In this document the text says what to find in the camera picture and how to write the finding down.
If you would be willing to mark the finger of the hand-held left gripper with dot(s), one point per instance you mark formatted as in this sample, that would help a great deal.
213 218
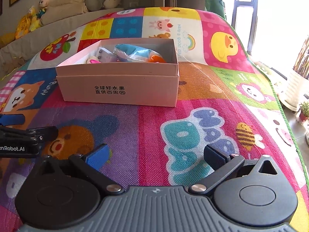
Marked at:
12 119
36 133

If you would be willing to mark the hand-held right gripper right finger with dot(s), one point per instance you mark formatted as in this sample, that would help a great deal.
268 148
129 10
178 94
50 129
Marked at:
213 156

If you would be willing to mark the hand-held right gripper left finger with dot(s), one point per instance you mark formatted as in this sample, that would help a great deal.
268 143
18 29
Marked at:
97 157

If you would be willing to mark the pink cardboard box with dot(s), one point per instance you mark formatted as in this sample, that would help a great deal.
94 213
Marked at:
115 87

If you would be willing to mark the white plastic item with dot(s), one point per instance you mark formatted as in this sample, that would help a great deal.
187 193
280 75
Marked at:
106 56

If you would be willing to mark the blue white soft packet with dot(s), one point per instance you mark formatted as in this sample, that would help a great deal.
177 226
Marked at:
135 53

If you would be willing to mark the orange toy cup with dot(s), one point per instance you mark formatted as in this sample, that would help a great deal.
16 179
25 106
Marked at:
157 59

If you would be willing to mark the colourful printed blanket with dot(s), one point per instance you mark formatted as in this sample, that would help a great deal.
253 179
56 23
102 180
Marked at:
154 125

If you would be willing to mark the yellow orange plush backpack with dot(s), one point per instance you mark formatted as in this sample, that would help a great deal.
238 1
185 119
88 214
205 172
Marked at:
23 27

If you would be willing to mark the small red plant pot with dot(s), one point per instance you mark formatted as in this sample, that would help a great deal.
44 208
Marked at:
304 113

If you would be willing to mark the yellow duck plush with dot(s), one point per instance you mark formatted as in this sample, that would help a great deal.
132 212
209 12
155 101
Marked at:
35 20

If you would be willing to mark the potted dried plant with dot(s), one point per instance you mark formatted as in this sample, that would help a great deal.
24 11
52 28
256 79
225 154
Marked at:
297 89

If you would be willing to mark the beige rolled pillow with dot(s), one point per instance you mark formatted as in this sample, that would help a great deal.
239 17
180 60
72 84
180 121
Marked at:
62 13

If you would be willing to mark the doll with red hair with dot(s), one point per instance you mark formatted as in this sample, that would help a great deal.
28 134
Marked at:
43 6

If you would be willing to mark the narrow framed wall picture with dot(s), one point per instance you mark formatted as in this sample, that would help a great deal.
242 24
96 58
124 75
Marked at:
1 2

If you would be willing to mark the dark window frame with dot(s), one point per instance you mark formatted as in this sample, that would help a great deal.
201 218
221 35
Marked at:
241 9

